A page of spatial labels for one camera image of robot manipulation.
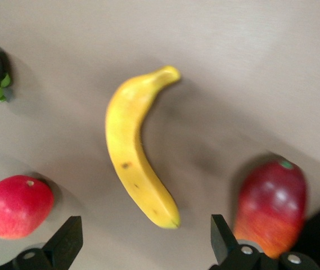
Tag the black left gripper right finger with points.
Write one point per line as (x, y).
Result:
(223, 244)

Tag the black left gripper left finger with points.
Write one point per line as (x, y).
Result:
(64, 244)

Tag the yellow banana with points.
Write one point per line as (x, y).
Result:
(128, 140)

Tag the red pomegranate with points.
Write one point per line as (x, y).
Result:
(16, 208)

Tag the red yellow mango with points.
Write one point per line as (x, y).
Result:
(272, 202)

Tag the brown table cover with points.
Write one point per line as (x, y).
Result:
(232, 84)

